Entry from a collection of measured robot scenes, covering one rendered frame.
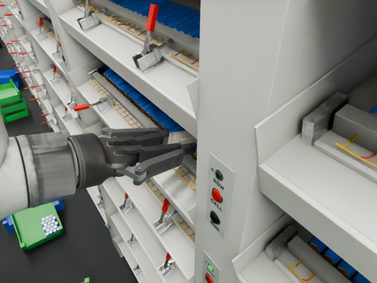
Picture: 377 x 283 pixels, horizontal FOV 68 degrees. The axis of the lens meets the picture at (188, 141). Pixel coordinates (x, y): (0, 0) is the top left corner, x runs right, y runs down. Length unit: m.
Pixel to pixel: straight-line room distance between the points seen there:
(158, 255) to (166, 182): 0.41
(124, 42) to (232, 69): 0.33
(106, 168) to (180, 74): 0.17
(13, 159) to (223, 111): 0.23
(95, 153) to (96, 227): 1.33
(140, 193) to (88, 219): 0.98
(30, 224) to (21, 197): 1.41
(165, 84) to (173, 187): 0.20
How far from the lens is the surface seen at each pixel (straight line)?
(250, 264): 0.44
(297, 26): 0.23
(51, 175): 0.36
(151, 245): 0.93
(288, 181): 0.26
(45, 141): 0.38
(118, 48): 0.55
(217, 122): 0.30
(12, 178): 0.36
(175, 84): 0.40
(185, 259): 0.67
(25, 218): 1.80
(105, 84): 0.81
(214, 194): 0.35
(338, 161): 0.28
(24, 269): 1.69
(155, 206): 0.75
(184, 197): 0.50
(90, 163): 0.38
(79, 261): 1.60
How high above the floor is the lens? 1.31
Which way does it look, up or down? 37 degrees down
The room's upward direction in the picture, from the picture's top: straight up
